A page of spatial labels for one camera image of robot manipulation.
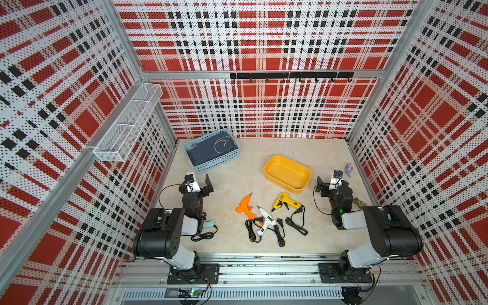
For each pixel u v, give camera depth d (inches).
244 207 35.7
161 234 17.8
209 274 29.0
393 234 17.8
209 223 33.7
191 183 29.4
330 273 28.8
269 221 33.9
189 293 27.3
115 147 26.8
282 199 36.5
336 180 30.7
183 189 31.4
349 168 41.1
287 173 41.3
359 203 36.4
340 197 27.8
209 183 32.4
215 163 41.5
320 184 33.3
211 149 42.6
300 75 34.8
